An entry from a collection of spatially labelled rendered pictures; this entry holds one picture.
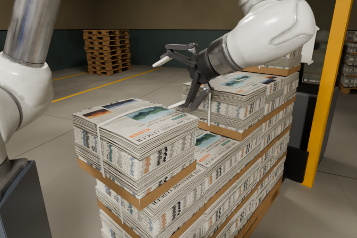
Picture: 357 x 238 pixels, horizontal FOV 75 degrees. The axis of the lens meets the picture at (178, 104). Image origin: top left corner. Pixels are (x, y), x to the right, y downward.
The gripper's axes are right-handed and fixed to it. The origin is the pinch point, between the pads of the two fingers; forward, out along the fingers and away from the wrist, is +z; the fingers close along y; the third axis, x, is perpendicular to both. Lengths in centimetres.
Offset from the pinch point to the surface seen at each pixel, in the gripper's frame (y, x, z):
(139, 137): 12.1, -11.8, 5.0
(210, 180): 42, 23, 18
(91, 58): -217, 307, 582
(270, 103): 24, 81, 7
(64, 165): 25, 29, 214
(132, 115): 4.9, -2.1, 19.6
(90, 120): 2.0, -14.8, 24.7
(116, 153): 14.5, -14.9, 15.0
